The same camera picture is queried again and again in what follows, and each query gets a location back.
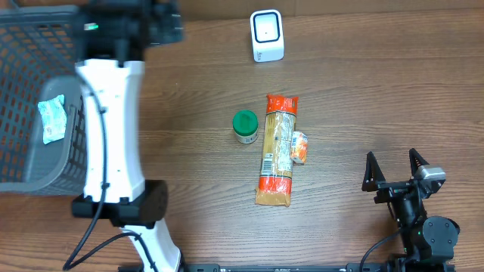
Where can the teal snack packet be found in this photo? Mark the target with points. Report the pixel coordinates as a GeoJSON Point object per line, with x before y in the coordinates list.
{"type": "Point", "coordinates": [54, 119]}

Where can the green lid jar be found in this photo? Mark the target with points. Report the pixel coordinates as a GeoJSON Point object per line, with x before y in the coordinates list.
{"type": "Point", "coordinates": [245, 125]}

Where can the orange spaghetti package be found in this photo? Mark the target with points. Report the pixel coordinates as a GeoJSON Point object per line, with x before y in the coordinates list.
{"type": "Point", "coordinates": [275, 178]}

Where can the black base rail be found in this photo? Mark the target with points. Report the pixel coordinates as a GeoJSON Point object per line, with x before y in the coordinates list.
{"type": "Point", "coordinates": [350, 267]}

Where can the small orange snack packet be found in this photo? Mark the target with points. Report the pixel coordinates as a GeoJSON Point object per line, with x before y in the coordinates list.
{"type": "Point", "coordinates": [299, 146]}

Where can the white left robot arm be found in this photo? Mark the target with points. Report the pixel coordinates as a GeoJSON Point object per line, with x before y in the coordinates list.
{"type": "Point", "coordinates": [110, 39]}

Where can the grey plastic basket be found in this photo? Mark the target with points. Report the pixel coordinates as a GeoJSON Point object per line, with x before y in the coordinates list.
{"type": "Point", "coordinates": [37, 65]}

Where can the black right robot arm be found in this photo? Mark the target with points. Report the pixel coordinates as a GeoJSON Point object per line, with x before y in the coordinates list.
{"type": "Point", "coordinates": [428, 241]}

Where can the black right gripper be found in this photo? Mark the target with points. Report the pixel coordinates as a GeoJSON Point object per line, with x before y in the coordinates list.
{"type": "Point", "coordinates": [374, 179]}

